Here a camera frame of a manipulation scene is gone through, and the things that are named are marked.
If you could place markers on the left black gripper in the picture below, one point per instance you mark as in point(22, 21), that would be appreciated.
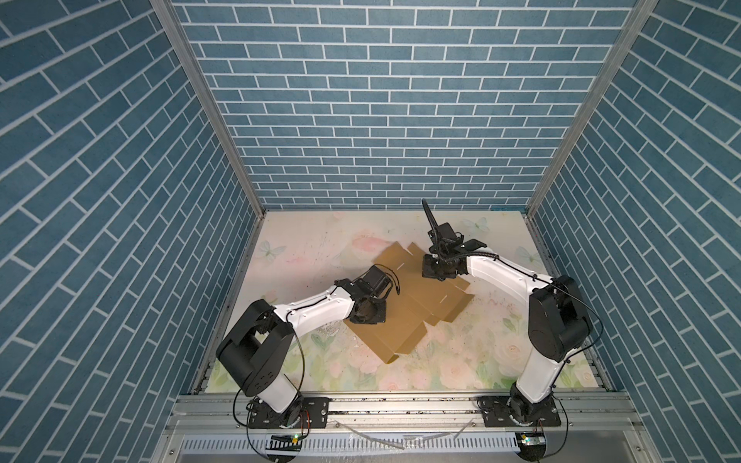
point(381, 315)

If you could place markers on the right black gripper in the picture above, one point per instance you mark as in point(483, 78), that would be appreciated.
point(426, 269)

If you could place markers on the brown cardboard paper box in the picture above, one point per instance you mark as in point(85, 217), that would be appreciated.
point(422, 302)

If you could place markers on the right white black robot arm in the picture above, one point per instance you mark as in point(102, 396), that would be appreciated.
point(558, 319)

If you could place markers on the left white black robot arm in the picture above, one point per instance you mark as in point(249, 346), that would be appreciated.
point(254, 351)

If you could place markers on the floral table mat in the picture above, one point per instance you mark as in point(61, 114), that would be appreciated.
point(301, 253)

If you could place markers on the left green circuit board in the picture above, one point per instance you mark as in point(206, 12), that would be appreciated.
point(276, 443)

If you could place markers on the green circuit board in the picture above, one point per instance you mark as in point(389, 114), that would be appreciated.
point(531, 440)
point(276, 443)

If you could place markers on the right green circuit board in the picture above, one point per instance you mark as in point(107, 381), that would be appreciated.
point(531, 440)

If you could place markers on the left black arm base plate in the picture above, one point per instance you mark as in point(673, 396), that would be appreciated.
point(308, 412)

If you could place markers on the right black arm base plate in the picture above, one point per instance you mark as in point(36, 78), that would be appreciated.
point(499, 411)

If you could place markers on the aluminium front rail frame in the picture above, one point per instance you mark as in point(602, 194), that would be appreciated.
point(597, 426)

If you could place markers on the white slotted cable duct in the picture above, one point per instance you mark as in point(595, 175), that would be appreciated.
point(352, 444)

